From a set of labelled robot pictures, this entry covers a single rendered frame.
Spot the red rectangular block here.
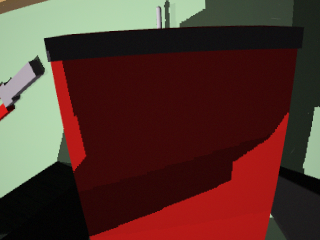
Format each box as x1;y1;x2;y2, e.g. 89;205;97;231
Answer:
44;25;304;240

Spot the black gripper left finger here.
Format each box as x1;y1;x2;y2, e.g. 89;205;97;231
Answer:
1;184;89;240

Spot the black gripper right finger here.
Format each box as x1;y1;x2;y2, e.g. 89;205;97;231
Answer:
271;167;320;240

